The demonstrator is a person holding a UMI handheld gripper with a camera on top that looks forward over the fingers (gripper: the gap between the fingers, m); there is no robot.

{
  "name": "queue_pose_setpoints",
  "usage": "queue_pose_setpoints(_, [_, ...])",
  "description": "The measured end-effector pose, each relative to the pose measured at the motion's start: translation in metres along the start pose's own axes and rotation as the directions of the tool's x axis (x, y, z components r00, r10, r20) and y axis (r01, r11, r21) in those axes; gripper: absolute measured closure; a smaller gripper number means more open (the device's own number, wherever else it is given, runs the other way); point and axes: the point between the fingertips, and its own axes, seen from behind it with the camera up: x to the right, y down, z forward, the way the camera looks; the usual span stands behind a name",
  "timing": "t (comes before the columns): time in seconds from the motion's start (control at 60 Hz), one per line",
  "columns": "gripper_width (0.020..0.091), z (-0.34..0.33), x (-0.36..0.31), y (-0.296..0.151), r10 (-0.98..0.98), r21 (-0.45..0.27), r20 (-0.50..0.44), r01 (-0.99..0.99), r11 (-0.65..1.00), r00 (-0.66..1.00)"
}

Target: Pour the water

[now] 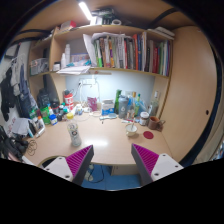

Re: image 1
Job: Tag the white bottle with blue label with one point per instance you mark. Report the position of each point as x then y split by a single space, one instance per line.
53 120

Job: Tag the green container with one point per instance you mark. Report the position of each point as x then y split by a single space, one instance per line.
45 113

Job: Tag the blue hairbrush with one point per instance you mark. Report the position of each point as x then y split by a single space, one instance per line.
110 116

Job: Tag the spoon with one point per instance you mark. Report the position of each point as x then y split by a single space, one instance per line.
133 124

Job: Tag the wooden shelf unit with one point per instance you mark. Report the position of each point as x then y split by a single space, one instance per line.
110 30

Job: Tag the clear glass bottle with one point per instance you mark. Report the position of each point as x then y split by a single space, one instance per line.
154 106

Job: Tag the flat round red coaster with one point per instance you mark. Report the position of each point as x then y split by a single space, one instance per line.
148 135

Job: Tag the glass jar with white lid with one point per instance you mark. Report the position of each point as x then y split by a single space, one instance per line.
144 119

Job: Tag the brown mug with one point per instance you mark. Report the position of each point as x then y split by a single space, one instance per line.
153 123

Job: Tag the white bottle with orange cap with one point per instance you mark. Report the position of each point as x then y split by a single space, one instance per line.
41 122

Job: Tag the black bag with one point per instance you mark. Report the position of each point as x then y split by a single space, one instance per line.
43 98

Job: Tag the magenta pouch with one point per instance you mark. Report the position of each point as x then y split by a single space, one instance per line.
92 103

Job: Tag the hanging clothes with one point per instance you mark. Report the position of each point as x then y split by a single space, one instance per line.
13 90

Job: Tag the tall dark green bottle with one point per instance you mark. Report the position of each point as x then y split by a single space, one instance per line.
118 100

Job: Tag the clear bottle with yellow cap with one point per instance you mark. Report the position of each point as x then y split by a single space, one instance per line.
74 133

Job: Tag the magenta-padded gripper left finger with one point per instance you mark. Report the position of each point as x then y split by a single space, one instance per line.
78 161

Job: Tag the white and blue box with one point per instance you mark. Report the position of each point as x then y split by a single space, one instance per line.
107 107

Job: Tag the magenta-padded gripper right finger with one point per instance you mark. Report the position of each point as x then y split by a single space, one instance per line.
148 160

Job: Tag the black headphones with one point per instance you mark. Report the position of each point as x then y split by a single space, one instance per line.
11 145

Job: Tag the gold capped clear bottle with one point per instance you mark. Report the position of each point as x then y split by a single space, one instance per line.
133 103

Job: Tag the grey shaker bottle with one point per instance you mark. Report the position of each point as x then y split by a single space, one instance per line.
122 106

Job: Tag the red and white canister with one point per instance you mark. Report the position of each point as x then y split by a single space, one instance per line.
68 100

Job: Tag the green capped spray bottle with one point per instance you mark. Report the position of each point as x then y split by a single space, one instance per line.
137 105

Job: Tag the ceiling light tube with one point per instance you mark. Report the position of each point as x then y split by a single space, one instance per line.
85 10

